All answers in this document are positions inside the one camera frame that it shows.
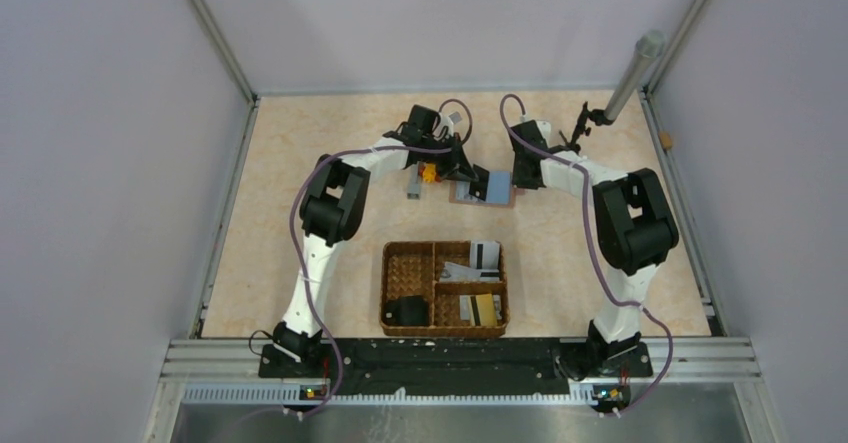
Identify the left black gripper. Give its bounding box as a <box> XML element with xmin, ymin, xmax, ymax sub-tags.
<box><xmin>420</xmin><ymin>131</ymin><xmax>478</xmax><ymax>182</ymax></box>

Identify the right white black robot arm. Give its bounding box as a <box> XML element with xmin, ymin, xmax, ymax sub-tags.
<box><xmin>507</xmin><ymin>120</ymin><xmax>679</xmax><ymax>380</ymax></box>

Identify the grey striped card beside gold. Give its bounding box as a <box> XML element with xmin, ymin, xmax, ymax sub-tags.
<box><xmin>459</xmin><ymin>295</ymin><xmax>477</xmax><ymax>326</ymax></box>

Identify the grey toy brick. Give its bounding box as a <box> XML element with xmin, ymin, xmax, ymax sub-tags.
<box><xmin>406</xmin><ymin>163</ymin><xmax>423</xmax><ymax>200</ymax></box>

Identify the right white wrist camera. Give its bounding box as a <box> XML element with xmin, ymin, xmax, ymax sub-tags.
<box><xmin>516</xmin><ymin>120</ymin><xmax>548</xmax><ymax>150</ymax></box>

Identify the brown woven divided basket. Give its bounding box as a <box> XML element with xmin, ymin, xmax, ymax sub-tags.
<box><xmin>378</xmin><ymin>240</ymin><xmax>510</xmax><ymax>338</ymax></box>

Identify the black box in basket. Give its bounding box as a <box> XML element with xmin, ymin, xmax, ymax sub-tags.
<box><xmin>383</xmin><ymin>295</ymin><xmax>430</xmax><ymax>327</ymax></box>

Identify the silver striped card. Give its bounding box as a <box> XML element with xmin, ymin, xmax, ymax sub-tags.
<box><xmin>454</xmin><ymin>181</ymin><xmax>474</xmax><ymax>202</ymax></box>

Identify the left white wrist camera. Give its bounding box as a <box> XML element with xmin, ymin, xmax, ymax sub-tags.
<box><xmin>437</xmin><ymin>112</ymin><xmax>462</xmax><ymax>138</ymax></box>

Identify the grey card in basket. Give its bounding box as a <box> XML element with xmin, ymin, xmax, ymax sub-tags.
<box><xmin>439</xmin><ymin>261</ymin><xmax>501</xmax><ymax>283</ymax></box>

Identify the brown leather card holder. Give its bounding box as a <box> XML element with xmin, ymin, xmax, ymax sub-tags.
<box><xmin>449</xmin><ymin>171</ymin><xmax>517</xmax><ymax>208</ymax></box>

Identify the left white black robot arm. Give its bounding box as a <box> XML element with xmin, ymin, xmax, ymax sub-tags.
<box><xmin>259</xmin><ymin>105</ymin><xmax>476</xmax><ymax>378</ymax></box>

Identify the small brown wall object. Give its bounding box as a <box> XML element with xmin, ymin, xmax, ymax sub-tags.
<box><xmin>658</xmin><ymin>131</ymin><xmax>674</xmax><ymax>151</ymax></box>

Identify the grey metal pole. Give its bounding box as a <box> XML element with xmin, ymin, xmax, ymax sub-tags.
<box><xmin>602</xmin><ymin>29</ymin><xmax>667</xmax><ymax>124</ymax></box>

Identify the black mini tripod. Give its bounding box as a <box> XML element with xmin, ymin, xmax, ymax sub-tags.
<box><xmin>559</xmin><ymin>102</ymin><xmax>613</xmax><ymax>154</ymax></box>

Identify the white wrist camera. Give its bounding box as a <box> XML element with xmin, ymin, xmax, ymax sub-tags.
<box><xmin>516</xmin><ymin>120</ymin><xmax>548</xmax><ymax>150</ymax></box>
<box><xmin>437</xmin><ymin>112</ymin><xmax>462</xmax><ymax>138</ymax></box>

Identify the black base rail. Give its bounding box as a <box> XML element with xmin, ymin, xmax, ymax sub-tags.
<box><xmin>258</xmin><ymin>337</ymin><xmax>654</xmax><ymax>399</ymax></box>

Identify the yellow toy brick car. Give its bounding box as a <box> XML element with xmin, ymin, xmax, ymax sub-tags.
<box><xmin>419</xmin><ymin>163</ymin><xmax>442</xmax><ymax>183</ymax></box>

